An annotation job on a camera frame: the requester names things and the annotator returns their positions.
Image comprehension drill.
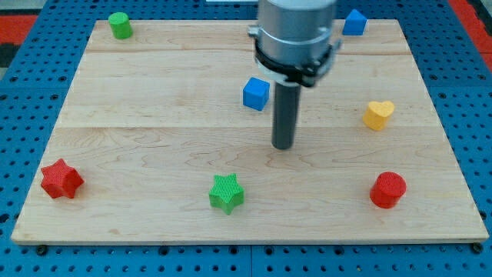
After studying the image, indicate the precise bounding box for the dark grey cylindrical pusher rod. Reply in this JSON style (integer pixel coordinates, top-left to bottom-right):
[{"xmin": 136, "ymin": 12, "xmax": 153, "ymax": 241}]
[{"xmin": 271, "ymin": 83, "xmax": 301, "ymax": 150}]

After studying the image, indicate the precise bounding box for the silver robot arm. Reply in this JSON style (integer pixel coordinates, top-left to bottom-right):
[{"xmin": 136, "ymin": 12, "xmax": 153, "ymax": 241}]
[{"xmin": 248, "ymin": 0, "xmax": 341, "ymax": 150}]

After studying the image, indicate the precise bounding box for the blue cube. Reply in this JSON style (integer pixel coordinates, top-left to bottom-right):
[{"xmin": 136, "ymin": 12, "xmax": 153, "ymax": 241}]
[{"xmin": 243, "ymin": 77, "xmax": 270, "ymax": 111}]

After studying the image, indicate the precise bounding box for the yellow heart block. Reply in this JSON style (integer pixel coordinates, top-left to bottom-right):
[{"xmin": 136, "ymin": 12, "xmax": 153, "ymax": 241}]
[{"xmin": 362, "ymin": 101, "xmax": 395, "ymax": 131}]

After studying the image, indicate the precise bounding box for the blue pentagon block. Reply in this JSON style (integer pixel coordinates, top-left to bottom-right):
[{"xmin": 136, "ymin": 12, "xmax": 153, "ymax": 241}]
[{"xmin": 342, "ymin": 9, "xmax": 367, "ymax": 36}]

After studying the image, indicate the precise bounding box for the green star block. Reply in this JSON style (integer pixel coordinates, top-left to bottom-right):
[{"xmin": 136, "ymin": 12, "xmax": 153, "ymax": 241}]
[{"xmin": 208, "ymin": 173, "xmax": 244, "ymax": 215}]

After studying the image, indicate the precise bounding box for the wooden board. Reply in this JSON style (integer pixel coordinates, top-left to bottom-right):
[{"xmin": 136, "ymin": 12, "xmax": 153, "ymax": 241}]
[{"xmin": 12, "ymin": 19, "xmax": 489, "ymax": 245}]

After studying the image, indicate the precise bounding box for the red cylinder block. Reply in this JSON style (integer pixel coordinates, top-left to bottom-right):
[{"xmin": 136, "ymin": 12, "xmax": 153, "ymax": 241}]
[{"xmin": 370, "ymin": 172, "xmax": 407, "ymax": 209}]

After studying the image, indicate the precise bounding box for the green cylinder block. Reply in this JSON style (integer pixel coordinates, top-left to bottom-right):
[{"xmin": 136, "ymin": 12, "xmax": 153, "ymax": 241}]
[{"xmin": 108, "ymin": 12, "xmax": 133, "ymax": 39}]

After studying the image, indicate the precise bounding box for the red star block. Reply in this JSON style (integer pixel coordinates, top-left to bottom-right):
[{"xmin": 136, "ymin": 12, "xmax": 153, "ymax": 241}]
[{"xmin": 41, "ymin": 159, "xmax": 85, "ymax": 199}]

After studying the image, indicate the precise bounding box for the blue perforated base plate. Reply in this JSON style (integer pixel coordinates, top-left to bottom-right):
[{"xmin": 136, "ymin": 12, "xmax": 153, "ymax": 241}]
[{"xmin": 1, "ymin": 0, "xmax": 491, "ymax": 276}]

